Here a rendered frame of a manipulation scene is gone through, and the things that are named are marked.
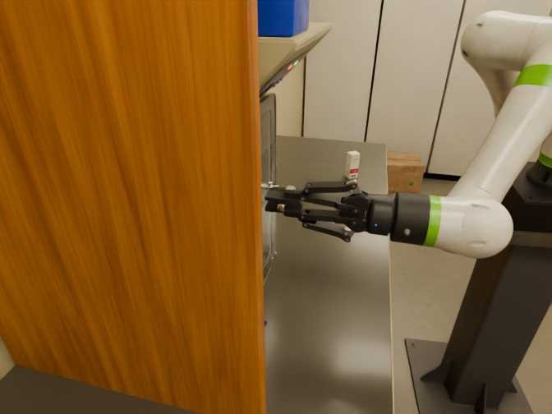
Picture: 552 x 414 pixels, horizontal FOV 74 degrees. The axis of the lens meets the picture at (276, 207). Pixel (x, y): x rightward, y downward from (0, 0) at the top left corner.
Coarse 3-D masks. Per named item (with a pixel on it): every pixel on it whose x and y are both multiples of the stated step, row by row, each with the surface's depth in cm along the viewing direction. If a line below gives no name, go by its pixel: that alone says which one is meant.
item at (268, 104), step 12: (264, 108) 65; (264, 120) 66; (264, 132) 67; (264, 144) 68; (264, 156) 69; (264, 168) 71; (264, 180) 72; (264, 192) 73; (264, 204) 74; (264, 216) 75; (264, 228) 77; (264, 240) 78; (264, 252) 79; (264, 264) 81; (264, 276) 82
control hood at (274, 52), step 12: (312, 24) 60; (324, 24) 60; (300, 36) 40; (312, 36) 46; (264, 48) 38; (276, 48) 38; (288, 48) 38; (300, 48) 41; (264, 60) 39; (276, 60) 38; (288, 60) 41; (300, 60) 65; (264, 72) 39; (276, 72) 42; (288, 72) 69; (264, 84) 42
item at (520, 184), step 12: (516, 180) 115; (528, 180) 115; (516, 192) 110; (528, 192) 109; (540, 192) 109; (504, 204) 116; (516, 204) 109; (528, 204) 105; (540, 204) 104; (516, 216) 109; (528, 216) 107; (540, 216) 106; (516, 228) 109; (528, 228) 109; (540, 228) 108
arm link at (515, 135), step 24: (528, 96) 71; (504, 120) 73; (528, 120) 70; (504, 144) 72; (528, 144) 71; (480, 168) 73; (504, 168) 71; (456, 192) 75; (480, 192) 72; (504, 192) 72
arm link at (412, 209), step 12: (396, 204) 65; (408, 204) 63; (420, 204) 62; (396, 216) 63; (408, 216) 62; (420, 216) 62; (396, 228) 63; (408, 228) 62; (420, 228) 62; (396, 240) 65; (408, 240) 64; (420, 240) 63
